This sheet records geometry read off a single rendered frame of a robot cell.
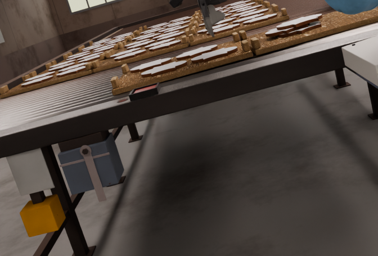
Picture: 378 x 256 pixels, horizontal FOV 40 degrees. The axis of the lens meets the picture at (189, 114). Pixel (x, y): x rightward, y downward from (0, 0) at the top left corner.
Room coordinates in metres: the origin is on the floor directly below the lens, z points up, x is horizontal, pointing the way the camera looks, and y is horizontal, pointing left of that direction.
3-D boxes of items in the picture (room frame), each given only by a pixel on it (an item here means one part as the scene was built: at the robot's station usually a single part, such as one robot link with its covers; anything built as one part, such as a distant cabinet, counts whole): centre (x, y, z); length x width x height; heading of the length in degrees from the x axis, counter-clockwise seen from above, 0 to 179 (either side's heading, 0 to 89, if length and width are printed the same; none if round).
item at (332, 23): (1.59, -0.44, 0.93); 0.41 x 0.35 x 0.02; 88
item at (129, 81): (1.62, -0.02, 0.93); 0.41 x 0.35 x 0.02; 87
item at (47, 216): (1.38, 0.47, 0.74); 0.09 x 0.08 x 0.24; 84
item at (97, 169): (1.37, 0.29, 0.77); 0.14 x 0.11 x 0.18; 84
